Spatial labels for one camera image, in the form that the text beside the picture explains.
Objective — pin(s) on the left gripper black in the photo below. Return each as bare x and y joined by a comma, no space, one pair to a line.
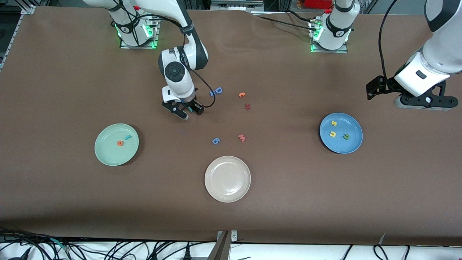
388,86

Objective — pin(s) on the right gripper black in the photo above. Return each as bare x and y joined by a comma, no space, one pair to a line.
190,104

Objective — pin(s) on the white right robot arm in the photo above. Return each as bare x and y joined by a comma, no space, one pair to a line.
178,85

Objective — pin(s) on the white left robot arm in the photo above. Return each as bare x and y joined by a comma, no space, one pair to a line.
444,50

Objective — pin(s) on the blue foam letter D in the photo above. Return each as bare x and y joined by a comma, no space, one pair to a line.
218,90

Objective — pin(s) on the blue foam letter g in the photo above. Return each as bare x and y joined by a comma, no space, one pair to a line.
216,141

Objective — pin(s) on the pink foam letter w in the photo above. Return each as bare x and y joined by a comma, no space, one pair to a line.
242,137

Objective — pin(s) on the blue plate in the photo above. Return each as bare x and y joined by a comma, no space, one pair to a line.
341,144

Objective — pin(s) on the white plate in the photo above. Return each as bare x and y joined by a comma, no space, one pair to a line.
227,178

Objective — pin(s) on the mint green plate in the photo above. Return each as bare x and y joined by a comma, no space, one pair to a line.
108,151

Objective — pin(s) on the red box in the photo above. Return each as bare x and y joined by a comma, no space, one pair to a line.
317,3

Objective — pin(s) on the grey metal box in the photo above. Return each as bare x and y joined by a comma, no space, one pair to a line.
234,4

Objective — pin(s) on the white tape scrap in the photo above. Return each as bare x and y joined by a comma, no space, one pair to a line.
382,238

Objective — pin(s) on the black plug connector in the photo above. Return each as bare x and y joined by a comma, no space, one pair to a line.
25,254

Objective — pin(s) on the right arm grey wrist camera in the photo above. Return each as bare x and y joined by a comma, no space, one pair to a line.
175,110

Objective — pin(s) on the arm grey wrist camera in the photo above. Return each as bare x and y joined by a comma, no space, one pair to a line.
426,102
175,110

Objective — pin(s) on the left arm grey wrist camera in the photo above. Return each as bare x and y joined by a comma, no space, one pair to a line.
426,102

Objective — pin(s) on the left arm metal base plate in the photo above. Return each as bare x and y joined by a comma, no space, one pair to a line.
328,51

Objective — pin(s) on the grey metal camera post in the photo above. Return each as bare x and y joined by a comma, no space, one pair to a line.
222,249

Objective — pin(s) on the aluminium frame corner bracket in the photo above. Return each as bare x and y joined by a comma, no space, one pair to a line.
28,9

